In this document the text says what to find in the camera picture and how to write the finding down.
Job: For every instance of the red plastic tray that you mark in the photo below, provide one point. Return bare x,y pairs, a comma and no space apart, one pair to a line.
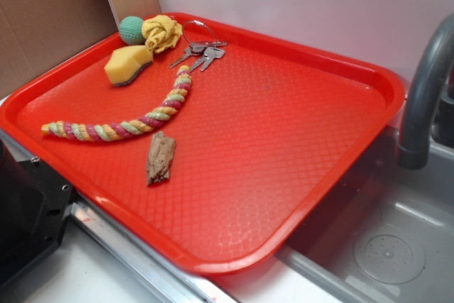
264,134

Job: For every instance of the brown wood piece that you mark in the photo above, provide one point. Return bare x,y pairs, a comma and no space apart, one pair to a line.
160,157

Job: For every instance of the yellow crumpled cloth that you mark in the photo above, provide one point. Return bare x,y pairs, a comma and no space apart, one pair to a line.
161,33

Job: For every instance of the yellow sponge with grey pad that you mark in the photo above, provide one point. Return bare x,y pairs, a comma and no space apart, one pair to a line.
126,63

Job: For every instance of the green textured ball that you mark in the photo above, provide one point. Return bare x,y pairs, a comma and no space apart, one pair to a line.
130,30

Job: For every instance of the grey toy sink basin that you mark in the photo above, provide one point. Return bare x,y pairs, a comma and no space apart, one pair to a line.
382,233

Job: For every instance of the grey curved faucet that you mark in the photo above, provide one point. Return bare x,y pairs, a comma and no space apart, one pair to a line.
428,113

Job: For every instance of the brown cardboard panel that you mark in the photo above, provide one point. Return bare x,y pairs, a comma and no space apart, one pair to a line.
37,35

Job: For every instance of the silver keys on wire ring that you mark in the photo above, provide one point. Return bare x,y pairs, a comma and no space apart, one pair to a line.
205,51

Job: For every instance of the multicolour twisted rope toy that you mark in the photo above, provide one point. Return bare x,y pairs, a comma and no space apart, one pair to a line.
146,123

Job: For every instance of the silver metal rail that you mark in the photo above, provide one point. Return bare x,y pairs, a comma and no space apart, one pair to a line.
99,261

